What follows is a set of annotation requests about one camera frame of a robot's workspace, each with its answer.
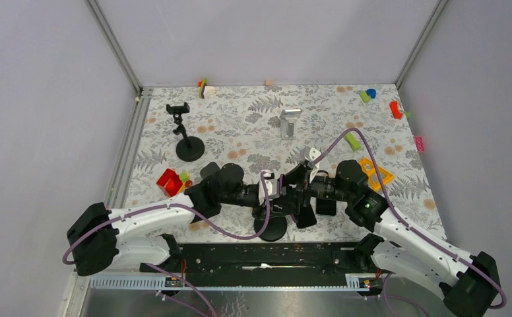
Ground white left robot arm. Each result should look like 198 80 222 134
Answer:
62 162 286 276

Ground black phone stand with phone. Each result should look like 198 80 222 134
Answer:
252 198 296 242

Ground pink lego brick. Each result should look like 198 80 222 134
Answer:
414 136 426 153

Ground floral patterned mat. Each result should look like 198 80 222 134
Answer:
124 84 446 238

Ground blue heart block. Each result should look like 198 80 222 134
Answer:
366 88 377 99

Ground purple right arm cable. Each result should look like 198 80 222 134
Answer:
311 127 508 317

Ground red curved block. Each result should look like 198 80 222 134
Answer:
389 100 403 120

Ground green toy block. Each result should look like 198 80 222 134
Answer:
344 132 361 152

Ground black smartphone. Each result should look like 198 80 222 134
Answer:
295 205 317 229

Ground black round-base phone stand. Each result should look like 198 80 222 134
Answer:
166 102 205 162

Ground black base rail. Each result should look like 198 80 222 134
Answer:
139 240 399 289

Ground yellow triangular plastic frame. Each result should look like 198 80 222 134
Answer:
358 158 395 192

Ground silver metal phone stand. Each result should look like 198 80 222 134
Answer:
280 108 302 140

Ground blue-edged smartphone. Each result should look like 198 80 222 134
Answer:
315 198 337 217

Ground red toy car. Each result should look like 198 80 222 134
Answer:
156 168 193 197

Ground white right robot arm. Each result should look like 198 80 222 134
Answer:
281 160 500 316

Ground stacked coloured blocks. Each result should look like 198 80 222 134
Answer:
198 77 216 99

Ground lime green block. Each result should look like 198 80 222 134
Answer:
360 91 371 103

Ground grey stand on wooden base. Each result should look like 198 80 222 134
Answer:
200 162 221 180

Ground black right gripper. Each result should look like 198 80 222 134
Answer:
274 161 352 213

